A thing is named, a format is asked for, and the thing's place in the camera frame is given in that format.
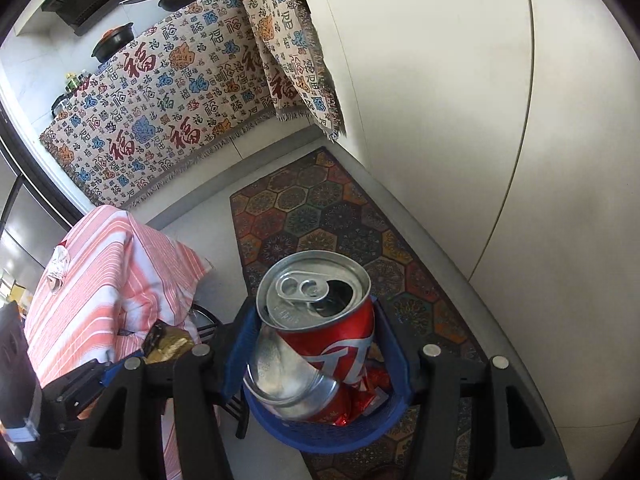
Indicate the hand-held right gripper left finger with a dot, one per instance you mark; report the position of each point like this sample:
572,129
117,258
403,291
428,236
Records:
235,355

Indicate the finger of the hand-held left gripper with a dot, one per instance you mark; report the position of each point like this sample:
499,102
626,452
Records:
114,372

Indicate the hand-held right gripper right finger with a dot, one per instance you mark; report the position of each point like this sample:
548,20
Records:
396,357

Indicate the red foil wrapper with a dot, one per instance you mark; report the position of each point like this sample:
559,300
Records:
370,387

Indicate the gold wrapper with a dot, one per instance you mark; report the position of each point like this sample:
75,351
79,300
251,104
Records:
172,349

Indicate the red drink can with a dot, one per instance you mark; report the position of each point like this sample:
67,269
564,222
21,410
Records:
325,340

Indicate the blue mesh waste basket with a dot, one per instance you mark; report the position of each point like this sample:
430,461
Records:
300,435

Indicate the pink striped tablecloth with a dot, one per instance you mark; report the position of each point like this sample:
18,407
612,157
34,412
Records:
100,270

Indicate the white crumpled tissue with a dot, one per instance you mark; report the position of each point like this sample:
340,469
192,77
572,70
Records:
57,267

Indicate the black framed glass door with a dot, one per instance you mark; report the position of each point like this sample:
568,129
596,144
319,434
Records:
30,220

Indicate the hexagon patterned rug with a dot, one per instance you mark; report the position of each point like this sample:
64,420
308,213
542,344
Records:
320,200

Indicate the large printed blanket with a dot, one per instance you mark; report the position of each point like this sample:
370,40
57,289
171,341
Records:
150,110

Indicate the small printed blanket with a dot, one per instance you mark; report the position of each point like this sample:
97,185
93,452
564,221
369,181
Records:
285,60

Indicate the black clay pot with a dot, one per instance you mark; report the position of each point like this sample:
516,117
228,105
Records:
112,45

